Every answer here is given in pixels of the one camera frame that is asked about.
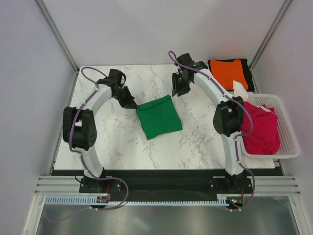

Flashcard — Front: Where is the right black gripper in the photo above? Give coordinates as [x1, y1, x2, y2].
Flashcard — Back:
[172, 72, 191, 97]

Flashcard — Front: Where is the green t shirt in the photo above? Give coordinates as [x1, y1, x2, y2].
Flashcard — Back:
[136, 95, 183, 140]

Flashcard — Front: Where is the white plastic basket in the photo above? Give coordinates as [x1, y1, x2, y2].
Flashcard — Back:
[240, 93, 300, 159]

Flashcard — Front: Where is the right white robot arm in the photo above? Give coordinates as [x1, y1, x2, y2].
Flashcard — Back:
[168, 51, 244, 193]

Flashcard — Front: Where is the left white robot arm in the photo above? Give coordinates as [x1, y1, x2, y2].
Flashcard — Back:
[63, 67, 138, 192]

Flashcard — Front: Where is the folded orange t shirt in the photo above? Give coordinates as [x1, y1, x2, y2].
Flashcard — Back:
[209, 59, 248, 91]

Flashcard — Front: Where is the white t shirt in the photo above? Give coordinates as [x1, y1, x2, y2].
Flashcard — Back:
[233, 81, 248, 102]

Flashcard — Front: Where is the folded black t shirt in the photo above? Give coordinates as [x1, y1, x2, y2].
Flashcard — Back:
[208, 59, 255, 92]

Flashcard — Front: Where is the red t shirt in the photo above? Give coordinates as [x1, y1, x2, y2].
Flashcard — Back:
[243, 102, 280, 155]

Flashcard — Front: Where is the aluminium extrusion rail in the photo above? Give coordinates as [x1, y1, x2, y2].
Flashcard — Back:
[35, 176, 300, 196]

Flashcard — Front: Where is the white slotted cable duct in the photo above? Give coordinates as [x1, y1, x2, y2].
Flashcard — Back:
[45, 194, 243, 206]

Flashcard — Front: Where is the right aluminium frame post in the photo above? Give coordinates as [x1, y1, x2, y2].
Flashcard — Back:
[249, 0, 293, 71]

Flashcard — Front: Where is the aluminium frame post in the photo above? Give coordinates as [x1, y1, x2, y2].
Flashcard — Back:
[34, 0, 79, 74]
[249, 0, 293, 71]

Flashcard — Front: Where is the left aluminium frame post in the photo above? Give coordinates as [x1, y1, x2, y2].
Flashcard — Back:
[34, 0, 79, 74]

